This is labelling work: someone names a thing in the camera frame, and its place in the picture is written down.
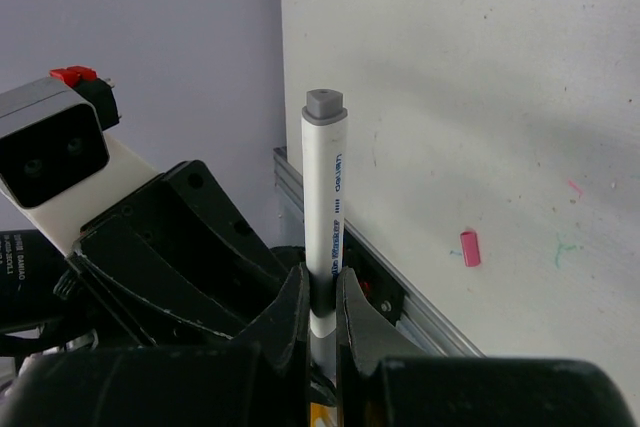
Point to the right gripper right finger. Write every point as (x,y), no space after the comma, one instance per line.
(367,347)

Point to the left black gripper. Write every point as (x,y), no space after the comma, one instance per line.
(176,262)

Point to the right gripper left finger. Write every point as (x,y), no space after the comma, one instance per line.
(266,368)

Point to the pink pen cap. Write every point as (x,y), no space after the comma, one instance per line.
(470,248)

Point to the grey pen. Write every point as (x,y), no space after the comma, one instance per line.
(324,125)

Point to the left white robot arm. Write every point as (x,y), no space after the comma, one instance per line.
(45,304)

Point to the aluminium mounting rail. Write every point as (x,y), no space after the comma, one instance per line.
(420,322)

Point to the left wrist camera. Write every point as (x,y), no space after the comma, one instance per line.
(60,167)

